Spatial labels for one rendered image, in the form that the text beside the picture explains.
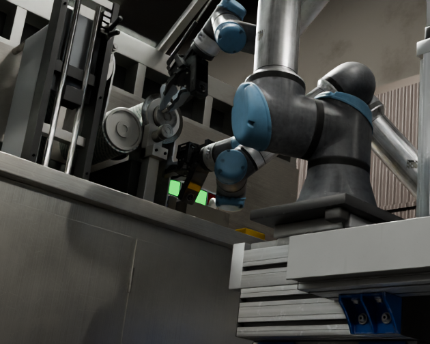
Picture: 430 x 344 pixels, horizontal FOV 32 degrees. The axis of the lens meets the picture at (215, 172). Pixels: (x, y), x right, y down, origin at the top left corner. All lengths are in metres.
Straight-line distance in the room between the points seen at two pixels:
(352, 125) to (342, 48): 4.12
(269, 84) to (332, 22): 4.34
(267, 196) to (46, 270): 1.41
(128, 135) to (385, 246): 1.14
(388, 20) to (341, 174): 4.03
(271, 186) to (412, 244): 1.86
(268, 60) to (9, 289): 0.67
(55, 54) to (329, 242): 0.96
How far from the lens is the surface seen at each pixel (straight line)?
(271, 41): 1.43
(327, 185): 1.33
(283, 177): 2.91
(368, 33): 5.39
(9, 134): 2.12
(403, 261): 1.03
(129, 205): 1.66
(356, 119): 1.39
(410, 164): 1.92
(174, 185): 2.53
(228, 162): 1.72
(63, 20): 1.89
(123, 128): 2.06
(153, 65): 2.62
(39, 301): 1.56
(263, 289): 1.37
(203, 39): 2.03
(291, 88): 1.37
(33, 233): 1.57
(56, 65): 1.86
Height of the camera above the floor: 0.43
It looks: 19 degrees up
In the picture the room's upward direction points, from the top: 7 degrees clockwise
